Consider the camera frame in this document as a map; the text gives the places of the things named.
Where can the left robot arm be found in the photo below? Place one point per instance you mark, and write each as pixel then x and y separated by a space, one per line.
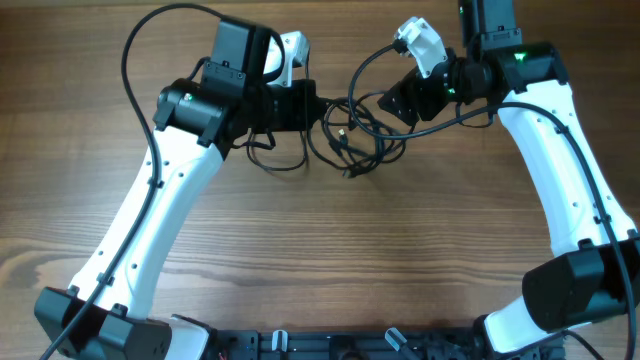
pixel 243 89

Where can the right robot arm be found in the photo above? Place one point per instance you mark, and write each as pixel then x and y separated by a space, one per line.
pixel 594 272

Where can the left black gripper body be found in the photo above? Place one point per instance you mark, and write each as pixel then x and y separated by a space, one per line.
pixel 284 107

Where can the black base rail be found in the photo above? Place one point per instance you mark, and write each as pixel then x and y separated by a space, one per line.
pixel 432 344

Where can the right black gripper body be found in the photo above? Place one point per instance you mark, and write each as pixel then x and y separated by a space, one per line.
pixel 431 95

